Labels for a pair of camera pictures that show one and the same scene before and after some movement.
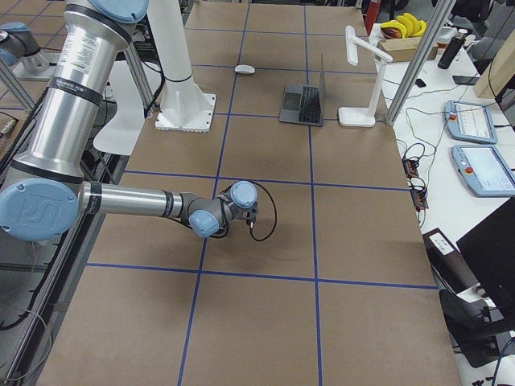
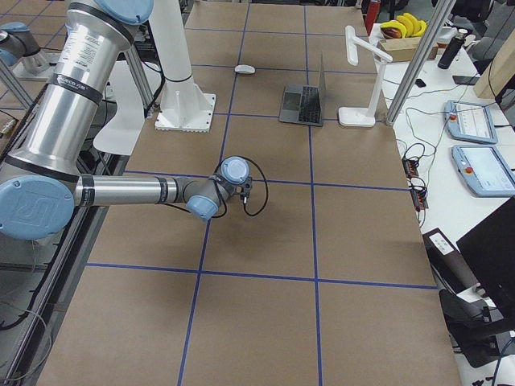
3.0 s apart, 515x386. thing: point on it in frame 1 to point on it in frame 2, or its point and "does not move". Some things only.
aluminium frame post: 441,17 does not move
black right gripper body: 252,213 to 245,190
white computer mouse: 245,69 does not move
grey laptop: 304,104 does not move
